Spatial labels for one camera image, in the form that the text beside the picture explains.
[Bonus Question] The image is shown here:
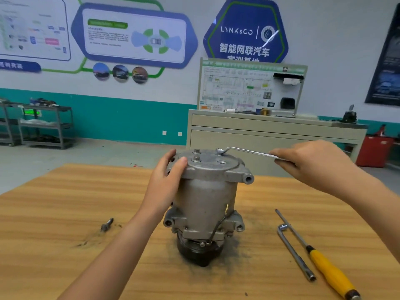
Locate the person's right hand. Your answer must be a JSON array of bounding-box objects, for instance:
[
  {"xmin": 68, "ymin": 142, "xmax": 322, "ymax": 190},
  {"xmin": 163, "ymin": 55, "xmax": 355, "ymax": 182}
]
[{"xmin": 269, "ymin": 140, "xmax": 358, "ymax": 200}]

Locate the person's left hand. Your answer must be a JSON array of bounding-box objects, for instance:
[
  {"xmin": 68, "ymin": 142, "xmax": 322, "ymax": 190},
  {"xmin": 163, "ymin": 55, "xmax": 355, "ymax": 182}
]
[{"xmin": 133, "ymin": 148, "xmax": 189, "ymax": 231}]

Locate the grey metal compressor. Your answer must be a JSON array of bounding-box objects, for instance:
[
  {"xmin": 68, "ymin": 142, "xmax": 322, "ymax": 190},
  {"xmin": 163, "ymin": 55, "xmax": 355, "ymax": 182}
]
[{"xmin": 162, "ymin": 148, "xmax": 255, "ymax": 268}]

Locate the silver combination wrench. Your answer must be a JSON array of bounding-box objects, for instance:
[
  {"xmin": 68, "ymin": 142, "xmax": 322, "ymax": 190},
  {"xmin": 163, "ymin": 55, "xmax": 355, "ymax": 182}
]
[{"xmin": 215, "ymin": 145, "xmax": 293, "ymax": 164}]

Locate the person's right forearm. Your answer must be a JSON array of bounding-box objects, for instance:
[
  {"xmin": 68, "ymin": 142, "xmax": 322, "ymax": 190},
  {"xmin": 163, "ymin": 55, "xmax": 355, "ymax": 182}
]
[{"xmin": 337, "ymin": 162, "xmax": 400, "ymax": 263}]

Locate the person's left forearm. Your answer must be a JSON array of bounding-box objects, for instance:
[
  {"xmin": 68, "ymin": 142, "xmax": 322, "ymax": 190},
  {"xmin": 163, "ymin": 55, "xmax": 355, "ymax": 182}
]
[{"xmin": 57, "ymin": 212, "xmax": 162, "ymax": 300}]

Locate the red cabinet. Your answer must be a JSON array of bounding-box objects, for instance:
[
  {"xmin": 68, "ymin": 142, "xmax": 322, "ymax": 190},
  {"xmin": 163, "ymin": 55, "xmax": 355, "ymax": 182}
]
[{"xmin": 356, "ymin": 135, "xmax": 395, "ymax": 168}]

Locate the small black device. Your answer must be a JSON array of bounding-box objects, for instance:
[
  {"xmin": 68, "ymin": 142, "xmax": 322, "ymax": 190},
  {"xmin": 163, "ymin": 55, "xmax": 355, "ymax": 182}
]
[{"xmin": 340, "ymin": 105, "xmax": 358, "ymax": 124}]

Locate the beige workbench cabinet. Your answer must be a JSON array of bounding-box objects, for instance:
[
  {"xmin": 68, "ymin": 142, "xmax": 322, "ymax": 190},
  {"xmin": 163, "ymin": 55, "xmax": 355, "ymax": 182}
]
[{"xmin": 187, "ymin": 109, "xmax": 368, "ymax": 179}]

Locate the silver L-shaped socket wrench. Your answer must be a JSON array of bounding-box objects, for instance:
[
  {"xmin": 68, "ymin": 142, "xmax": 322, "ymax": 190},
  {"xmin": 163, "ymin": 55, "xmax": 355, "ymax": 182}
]
[{"xmin": 277, "ymin": 223, "xmax": 317, "ymax": 283}]

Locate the white wiring display board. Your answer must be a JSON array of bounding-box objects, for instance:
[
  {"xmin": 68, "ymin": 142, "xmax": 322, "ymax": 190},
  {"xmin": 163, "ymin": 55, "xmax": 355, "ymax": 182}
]
[{"xmin": 197, "ymin": 58, "xmax": 308, "ymax": 116}]

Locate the grey metal shelf cart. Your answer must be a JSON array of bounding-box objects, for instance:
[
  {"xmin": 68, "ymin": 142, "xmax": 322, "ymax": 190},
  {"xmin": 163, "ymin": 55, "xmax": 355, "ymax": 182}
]
[
  {"xmin": 0, "ymin": 100, "xmax": 20, "ymax": 148},
  {"xmin": 19, "ymin": 102, "xmax": 75, "ymax": 149}
]

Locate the blue rounded infographic panel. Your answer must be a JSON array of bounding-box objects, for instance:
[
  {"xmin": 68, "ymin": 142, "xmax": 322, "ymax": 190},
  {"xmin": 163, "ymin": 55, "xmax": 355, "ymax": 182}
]
[{"xmin": 70, "ymin": 2, "xmax": 199, "ymax": 69}]

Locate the yellow handled screwdriver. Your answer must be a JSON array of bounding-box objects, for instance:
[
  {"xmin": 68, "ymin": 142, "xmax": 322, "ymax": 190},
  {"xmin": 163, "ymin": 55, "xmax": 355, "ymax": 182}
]
[{"xmin": 275, "ymin": 208, "xmax": 362, "ymax": 300}]

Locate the round photo wall decal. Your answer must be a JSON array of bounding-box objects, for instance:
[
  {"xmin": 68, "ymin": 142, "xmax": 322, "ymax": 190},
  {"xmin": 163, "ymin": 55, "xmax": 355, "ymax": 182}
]
[
  {"xmin": 112, "ymin": 64, "xmax": 130, "ymax": 83},
  {"xmin": 131, "ymin": 66, "xmax": 150, "ymax": 84},
  {"xmin": 92, "ymin": 63, "xmax": 111, "ymax": 81}
]

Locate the dark wall poster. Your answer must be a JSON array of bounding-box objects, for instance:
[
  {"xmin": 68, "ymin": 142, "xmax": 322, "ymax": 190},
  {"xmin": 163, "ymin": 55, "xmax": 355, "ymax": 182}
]
[{"xmin": 365, "ymin": 3, "xmax": 400, "ymax": 107}]

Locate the blue hexagon wall sign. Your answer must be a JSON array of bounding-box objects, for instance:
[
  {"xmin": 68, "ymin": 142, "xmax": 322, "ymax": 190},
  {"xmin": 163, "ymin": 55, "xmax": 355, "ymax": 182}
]
[{"xmin": 203, "ymin": 0, "xmax": 290, "ymax": 64}]

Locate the white infographic wall panel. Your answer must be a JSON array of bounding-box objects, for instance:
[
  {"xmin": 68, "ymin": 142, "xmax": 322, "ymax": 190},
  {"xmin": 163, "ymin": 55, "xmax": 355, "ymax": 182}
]
[{"xmin": 0, "ymin": 0, "xmax": 71, "ymax": 62}]

